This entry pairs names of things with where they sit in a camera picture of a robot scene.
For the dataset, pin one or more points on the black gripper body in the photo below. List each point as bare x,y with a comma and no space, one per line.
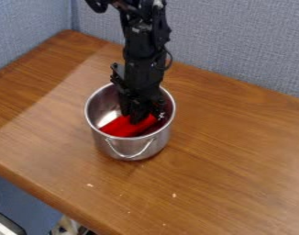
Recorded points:
141,76

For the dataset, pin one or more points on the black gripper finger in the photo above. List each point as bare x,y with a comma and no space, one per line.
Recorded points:
125,102
146,108

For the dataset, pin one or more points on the red rectangular block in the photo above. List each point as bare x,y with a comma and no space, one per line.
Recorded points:
121,127

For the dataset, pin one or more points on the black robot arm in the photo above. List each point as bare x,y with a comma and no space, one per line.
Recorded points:
146,29

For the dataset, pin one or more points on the stainless steel pot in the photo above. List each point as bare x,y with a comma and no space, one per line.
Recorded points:
102,110

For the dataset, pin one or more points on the white object under table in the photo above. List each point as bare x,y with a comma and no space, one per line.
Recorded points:
69,227

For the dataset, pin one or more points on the grey device under table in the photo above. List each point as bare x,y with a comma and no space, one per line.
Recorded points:
8,227

